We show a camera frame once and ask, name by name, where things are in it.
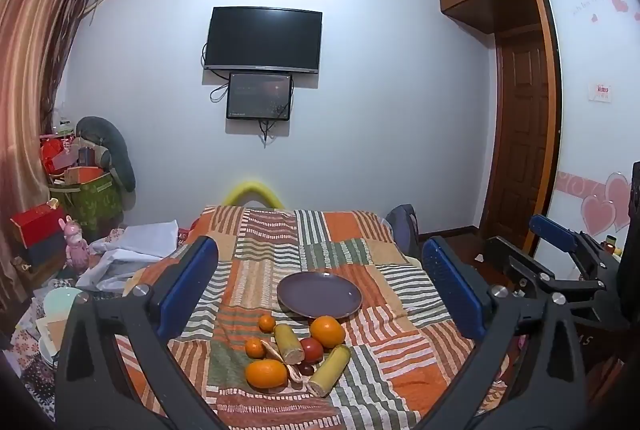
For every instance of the orange box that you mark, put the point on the orange box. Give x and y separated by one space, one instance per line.
82 175

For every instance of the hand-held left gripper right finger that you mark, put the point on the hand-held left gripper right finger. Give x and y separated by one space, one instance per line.
450 285

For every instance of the pink rabbit figure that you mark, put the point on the pink rabbit figure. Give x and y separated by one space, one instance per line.
76 245

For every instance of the large orange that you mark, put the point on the large orange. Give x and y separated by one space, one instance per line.
266 374
327 331

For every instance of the red tomato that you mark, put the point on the red tomato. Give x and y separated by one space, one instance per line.
312 350

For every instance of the small dark red fruit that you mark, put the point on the small dark red fruit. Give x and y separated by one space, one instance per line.
306 367

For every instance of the grey plush pillow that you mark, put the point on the grey plush pillow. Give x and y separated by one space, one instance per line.
117 149

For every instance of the floral cloth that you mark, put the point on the floral cloth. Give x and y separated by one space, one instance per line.
30 350

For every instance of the dark blue bag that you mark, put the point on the dark blue bag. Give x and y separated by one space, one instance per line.
402 227

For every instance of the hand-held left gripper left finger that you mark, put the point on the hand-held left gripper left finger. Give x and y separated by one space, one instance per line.
190 282

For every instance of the purple round plate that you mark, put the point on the purple round plate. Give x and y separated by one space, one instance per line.
320 295

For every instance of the yellow green corn piece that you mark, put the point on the yellow green corn piece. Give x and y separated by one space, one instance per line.
289 342
329 369

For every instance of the black wall television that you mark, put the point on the black wall television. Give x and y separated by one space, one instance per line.
264 37

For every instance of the small mandarin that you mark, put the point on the small mandarin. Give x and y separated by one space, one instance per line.
266 323
255 348

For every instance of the green storage box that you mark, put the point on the green storage box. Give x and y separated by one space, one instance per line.
95 202

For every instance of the light green plate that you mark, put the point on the light green plate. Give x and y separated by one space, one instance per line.
60 302

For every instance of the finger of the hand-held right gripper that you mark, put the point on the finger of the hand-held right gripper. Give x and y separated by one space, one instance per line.
550 227
520 262

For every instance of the brown wooden door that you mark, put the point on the brown wooden door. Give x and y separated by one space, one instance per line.
522 134

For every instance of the brown striped curtain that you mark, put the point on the brown striped curtain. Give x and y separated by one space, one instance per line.
30 84

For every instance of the red box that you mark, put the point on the red box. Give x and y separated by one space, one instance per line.
37 222

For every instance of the white cloth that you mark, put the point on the white cloth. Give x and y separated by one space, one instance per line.
135 245

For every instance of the small black wall screen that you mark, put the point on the small black wall screen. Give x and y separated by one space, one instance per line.
259 95

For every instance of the yellow foam arc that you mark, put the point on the yellow foam arc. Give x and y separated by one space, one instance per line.
252 189

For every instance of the red gift bag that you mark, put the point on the red gift bag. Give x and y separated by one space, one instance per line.
52 154

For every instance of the striped patchwork blanket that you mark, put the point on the striped patchwork blanket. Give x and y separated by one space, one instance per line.
300 240

